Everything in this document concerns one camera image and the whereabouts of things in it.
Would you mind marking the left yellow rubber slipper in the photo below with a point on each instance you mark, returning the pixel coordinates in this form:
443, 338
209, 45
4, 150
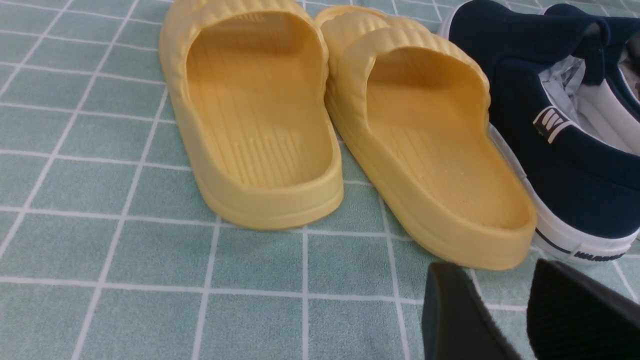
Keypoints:
246, 80

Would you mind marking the left navy canvas shoe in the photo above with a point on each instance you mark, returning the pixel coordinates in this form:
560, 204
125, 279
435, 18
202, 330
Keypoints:
555, 119

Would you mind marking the right yellow rubber slipper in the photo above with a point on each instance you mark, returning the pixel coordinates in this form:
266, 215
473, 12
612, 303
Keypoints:
413, 109

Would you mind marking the yellow rubber slipper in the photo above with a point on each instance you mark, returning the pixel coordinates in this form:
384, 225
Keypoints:
246, 80
413, 109

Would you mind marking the right navy canvas shoe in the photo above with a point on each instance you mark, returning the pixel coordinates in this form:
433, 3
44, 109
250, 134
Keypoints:
621, 54

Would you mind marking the green checked tablecloth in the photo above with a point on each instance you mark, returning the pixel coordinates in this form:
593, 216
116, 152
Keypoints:
108, 250

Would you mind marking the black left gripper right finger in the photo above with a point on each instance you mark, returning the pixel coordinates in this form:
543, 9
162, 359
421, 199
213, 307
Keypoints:
571, 316

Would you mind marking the navy canvas shoe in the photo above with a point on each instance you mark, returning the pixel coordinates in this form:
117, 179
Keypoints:
555, 119
621, 54

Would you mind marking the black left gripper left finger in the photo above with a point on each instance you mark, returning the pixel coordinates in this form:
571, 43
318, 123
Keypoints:
456, 324

